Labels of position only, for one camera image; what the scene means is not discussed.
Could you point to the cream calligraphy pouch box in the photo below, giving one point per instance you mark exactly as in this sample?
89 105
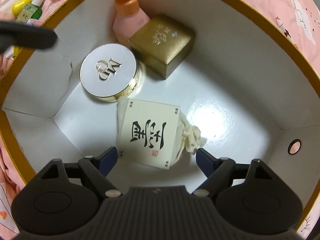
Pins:
154 134

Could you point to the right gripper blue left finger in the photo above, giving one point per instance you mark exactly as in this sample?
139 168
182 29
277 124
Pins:
107 160

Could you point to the yellow cap green bottle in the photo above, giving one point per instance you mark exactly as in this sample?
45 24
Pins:
32 10

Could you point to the gold square gift box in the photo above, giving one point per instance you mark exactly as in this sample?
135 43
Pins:
162 44

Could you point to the pink pump lotion bottle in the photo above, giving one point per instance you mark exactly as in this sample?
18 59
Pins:
129 19

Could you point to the orange white storage box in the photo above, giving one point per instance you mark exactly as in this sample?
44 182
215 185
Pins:
225 92

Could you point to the pink patterned bed sheet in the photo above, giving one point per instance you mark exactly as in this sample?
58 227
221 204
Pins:
287 10

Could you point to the round white gold compact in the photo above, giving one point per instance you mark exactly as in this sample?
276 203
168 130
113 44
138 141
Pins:
109 72

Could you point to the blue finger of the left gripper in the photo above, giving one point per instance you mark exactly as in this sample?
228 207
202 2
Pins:
26 36

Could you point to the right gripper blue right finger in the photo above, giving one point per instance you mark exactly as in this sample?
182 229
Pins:
207 163

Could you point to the yellow bulb shaped bottle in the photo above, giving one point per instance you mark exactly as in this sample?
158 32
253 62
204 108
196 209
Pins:
17 6

